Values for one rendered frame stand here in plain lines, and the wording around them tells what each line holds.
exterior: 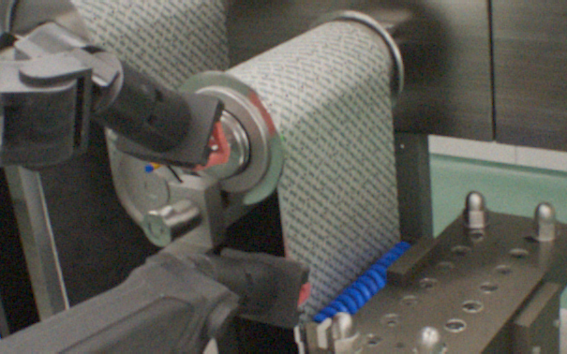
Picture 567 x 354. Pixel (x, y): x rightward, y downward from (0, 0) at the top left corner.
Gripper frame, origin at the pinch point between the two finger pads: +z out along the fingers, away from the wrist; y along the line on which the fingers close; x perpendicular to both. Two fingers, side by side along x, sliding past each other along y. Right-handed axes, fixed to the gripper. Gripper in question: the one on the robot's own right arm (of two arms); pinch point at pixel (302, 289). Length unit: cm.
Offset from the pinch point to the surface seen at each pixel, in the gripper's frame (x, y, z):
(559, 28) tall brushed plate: 34.7, 18.1, 15.4
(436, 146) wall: 46, -119, 278
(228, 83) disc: 19.8, -4.6, -14.0
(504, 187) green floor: 33, -84, 273
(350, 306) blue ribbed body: -1.0, 3.3, 5.5
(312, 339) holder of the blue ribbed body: -5.2, 1.6, 1.5
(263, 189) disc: 10.0, -1.7, -8.4
